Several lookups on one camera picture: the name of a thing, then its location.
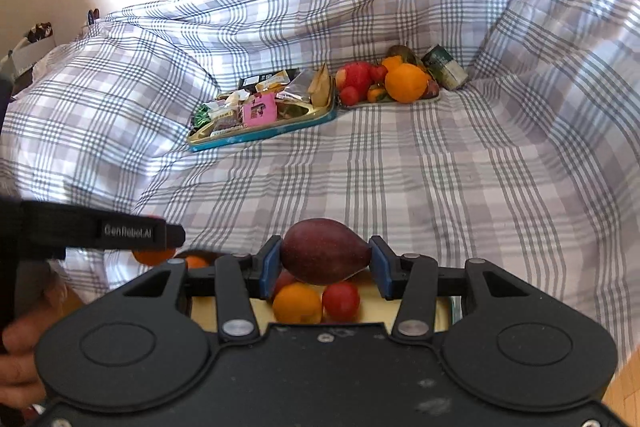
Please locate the large mandarin with stem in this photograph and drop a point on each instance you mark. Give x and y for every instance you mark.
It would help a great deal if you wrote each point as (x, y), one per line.
(297, 303)

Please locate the pink snack packet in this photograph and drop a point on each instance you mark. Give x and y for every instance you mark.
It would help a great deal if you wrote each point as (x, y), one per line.
(260, 110)

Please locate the grey plaid bed sheet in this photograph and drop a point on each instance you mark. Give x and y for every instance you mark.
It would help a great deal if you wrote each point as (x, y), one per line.
(533, 164)

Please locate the small orange mandarin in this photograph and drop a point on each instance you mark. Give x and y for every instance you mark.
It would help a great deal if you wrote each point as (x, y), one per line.
(196, 262)

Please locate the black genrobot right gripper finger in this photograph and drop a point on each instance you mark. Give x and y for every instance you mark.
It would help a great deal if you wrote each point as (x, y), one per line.
(32, 230)

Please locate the big orange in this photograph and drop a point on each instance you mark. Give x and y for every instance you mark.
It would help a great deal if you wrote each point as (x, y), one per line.
(406, 83)

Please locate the red tomato in tray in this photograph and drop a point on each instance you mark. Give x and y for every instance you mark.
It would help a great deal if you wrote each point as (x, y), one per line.
(341, 301)

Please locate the green cream tin can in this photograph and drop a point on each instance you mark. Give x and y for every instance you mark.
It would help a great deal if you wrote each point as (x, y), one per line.
(444, 68)

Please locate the red apple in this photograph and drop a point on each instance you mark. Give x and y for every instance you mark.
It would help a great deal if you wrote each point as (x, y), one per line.
(356, 75)

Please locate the dark purple plum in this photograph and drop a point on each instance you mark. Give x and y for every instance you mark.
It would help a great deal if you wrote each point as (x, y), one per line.
(284, 279)

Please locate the gold tray teal rim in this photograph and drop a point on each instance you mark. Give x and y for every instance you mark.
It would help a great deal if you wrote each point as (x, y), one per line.
(373, 308)

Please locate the tan paper snack bag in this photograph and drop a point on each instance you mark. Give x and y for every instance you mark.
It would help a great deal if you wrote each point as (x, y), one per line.
(320, 88)

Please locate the small red tomato on plate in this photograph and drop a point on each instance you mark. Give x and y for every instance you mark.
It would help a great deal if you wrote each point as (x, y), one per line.
(349, 96)

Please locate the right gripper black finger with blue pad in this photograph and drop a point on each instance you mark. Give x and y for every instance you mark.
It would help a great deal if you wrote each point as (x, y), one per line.
(233, 280)
(417, 281)

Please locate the person's left hand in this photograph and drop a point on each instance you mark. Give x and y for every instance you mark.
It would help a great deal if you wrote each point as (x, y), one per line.
(20, 384)

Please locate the teal snack tray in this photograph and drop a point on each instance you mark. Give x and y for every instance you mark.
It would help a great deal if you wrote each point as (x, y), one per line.
(219, 122)

